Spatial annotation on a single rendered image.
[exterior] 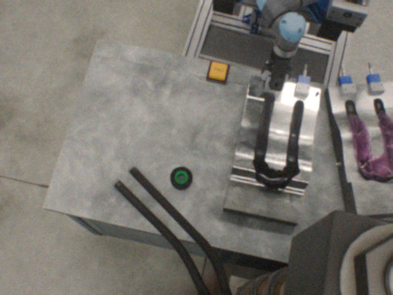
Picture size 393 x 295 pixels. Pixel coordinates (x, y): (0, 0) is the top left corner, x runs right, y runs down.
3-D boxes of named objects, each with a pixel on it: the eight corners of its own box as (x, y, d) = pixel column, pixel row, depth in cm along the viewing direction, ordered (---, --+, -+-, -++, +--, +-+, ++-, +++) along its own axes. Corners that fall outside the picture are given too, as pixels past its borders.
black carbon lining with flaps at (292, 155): (263, 94, 174) (267, 83, 165) (306, 104, 173) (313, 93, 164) (246, 185, 163) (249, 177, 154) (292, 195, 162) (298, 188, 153)
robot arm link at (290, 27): (297, 4, 140) (312, 26, 138) (290, 25, 150) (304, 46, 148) (274, 15, 139) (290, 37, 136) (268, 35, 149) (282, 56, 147)
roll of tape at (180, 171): (168, 188, 169) (167, 185, 166) (172, 167, 172) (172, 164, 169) (190, 192, 169) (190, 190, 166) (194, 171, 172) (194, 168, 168)
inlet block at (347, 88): (333, 67, 182) (337, 61, 177) (346, 67, 182) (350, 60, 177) (339, 99, 178) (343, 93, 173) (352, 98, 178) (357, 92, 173)
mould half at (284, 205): (248, 85, 183) (252, 69, 170) (315, 99, 181) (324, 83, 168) (222, 210, 167) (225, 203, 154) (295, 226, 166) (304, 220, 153)
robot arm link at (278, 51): (297, 54, 147) (271, 48, 148) (294, 61, 152) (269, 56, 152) (300, 34, 150) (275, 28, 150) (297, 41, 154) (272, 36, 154)
